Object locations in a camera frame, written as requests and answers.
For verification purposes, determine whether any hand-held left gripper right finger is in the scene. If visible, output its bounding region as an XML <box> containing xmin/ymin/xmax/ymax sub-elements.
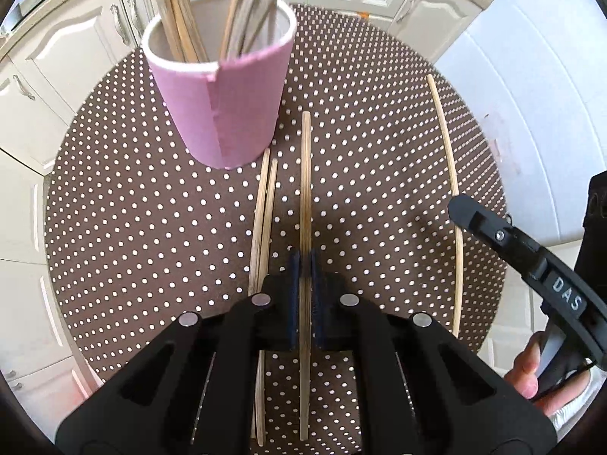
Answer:
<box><xmin>310</xmin><ymin>249</ymin><xmax>558</xmax><ymax>455</ymax></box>

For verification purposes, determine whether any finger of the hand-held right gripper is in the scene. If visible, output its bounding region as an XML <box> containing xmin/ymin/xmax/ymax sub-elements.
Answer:
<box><xmin>448</xmin><ymin>194</ymin><xmax>552</xmax><ymax>282</ymax></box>

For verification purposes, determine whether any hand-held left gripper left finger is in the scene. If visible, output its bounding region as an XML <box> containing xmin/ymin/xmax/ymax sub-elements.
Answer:
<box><xmin>56</xmin><ymin>249</ymin><xmax>304</xmax><ymax>455</ymax></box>

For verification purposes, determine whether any thin bamboo chopstick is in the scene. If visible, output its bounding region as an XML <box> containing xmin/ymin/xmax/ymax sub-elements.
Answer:
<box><xmin>256</xmin><ymin>158</ymin><xmax>278</xmax><ymax>295</ymax></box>
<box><xmin>299</xmin><ymin>111</ymin><xmax>314</xmax><ymax>441</ymax></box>
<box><xmin>426</xmin><ymin>74</ymin><xmax>466</xmax><ymax>339</ymax></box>
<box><xmin>247</xmin><ymin>148</ymin><xmax>271</xmax><ymax>444</ymax></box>

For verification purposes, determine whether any pink paper cup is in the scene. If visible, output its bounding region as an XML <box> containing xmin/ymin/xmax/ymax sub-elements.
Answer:
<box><xmin>141</xmin><ymin>0</ymin><xmax>299</xmax><ymax>170</ymax></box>

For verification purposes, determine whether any bunch of bamboo chopsticks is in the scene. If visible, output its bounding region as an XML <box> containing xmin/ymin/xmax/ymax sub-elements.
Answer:
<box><xmin>159</xmin><ymin>0</ymin><xmax>304</xmax><ymax>63</ymax></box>

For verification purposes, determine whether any person's right hand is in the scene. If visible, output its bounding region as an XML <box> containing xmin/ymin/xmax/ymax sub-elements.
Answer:
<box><xmin>503</xmin><ymin>332</ymin><xmax>598</xmax><ymax>418</ymax></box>

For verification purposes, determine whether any brown polka dot tablecloth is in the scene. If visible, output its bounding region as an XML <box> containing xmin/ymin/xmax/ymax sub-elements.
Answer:
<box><xmin>44</xmin><ymin>4</ymin><xmax>507</xmax><ymax>455</ymax></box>

